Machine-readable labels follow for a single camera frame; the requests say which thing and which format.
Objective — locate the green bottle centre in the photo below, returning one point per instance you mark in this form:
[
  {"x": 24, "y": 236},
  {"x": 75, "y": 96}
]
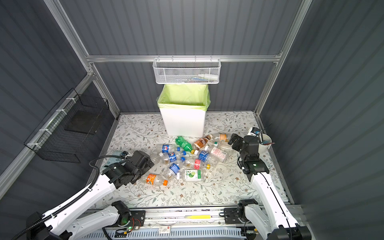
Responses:
[{"x": 184, "y": 144}]

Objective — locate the blue label bottle right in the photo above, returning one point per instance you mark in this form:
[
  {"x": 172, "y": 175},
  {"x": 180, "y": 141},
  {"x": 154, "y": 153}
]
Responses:
[{"x": 206, "y": 157}]

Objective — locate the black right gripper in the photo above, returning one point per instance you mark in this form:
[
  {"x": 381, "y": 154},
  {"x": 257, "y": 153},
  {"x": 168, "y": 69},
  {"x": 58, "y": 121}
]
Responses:
[{"x": 239, "y": 141}]

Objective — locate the red white label bottle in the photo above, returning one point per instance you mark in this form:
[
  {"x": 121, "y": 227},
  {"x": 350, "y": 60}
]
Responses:
[{"x": 217, "y": 153}]

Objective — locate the orange label bottle bottom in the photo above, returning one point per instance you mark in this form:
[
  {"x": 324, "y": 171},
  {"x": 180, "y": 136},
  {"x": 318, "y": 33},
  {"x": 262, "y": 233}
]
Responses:
[{"x": 155, "y": 180}]

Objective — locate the pepsi bottle middle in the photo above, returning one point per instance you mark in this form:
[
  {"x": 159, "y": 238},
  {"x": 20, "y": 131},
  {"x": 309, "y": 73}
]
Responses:
[{"x": 166, "y": 158}]

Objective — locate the pepsi bottle upper left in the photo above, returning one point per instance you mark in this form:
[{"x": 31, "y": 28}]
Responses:
[{"x": 168, "y": 148}]

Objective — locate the orange label bottle top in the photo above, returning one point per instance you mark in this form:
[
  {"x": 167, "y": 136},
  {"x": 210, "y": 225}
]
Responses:
[{"x": 221, "y": 137}]

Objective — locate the white plastic trash bin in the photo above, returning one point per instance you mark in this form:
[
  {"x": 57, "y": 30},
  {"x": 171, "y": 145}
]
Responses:
[{"x": 184, "y": 121}]

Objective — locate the brown cola bottle centre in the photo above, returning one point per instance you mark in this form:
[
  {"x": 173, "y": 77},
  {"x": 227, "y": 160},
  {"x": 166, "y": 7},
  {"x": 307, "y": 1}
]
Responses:
[{"x": 202, "y": 142}]

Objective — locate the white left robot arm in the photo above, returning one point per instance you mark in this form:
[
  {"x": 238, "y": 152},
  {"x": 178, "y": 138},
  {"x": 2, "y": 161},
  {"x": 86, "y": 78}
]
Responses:
[{"x": 65, "y": 222}]

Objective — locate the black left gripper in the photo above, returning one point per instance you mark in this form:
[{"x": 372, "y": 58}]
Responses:
[{"x": 151, "y": 164}]

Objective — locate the lime label bottle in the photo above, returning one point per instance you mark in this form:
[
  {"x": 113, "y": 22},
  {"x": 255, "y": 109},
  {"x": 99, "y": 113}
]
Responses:
[{"x": 191, "y": 175}]

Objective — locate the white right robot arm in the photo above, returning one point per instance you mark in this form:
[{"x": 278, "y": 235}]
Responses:
[{"x": 277, "y": 222}]

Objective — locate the white wire mesh basket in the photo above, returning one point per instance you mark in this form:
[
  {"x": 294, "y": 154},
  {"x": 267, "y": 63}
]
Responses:
[{"x": 187, "y": 72}]

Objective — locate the green bin liner bag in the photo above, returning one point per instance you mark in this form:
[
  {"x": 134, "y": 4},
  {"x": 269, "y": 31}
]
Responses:
[{"x": 185, "y": 97}]

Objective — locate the pepsi bottle lower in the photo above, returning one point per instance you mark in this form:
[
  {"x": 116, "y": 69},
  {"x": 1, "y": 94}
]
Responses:
[{"x": 173, "y": 170}]

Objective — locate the pink label bottle yellow cap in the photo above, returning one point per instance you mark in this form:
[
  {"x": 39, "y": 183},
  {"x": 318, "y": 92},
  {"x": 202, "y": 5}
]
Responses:
[{"x": 196, "y": 164}]

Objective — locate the pepsi bottle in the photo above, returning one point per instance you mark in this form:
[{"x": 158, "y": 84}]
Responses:
[
  {"x": 168, "y": 148},
  {"x": 173, "y": 170},
  {"x": 166, "y": 158}
]

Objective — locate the white cup with pens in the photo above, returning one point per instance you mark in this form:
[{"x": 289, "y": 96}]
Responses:
[{"x": 265, "y": 142}]

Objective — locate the clear bottle top right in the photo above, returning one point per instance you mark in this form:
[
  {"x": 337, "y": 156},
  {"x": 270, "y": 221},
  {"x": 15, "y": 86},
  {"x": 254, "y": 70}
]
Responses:
[{"x": 222, "y": 145}]

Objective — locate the black wire mesh basket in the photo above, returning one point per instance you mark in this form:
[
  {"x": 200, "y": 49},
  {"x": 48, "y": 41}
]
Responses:
[{"x": 66, "y": 135}]

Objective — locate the orange label bottle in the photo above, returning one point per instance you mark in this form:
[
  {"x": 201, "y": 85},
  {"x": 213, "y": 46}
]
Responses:
[
  {"x": 155, "y": 180},
  {"x": 221, "y": 137}
]

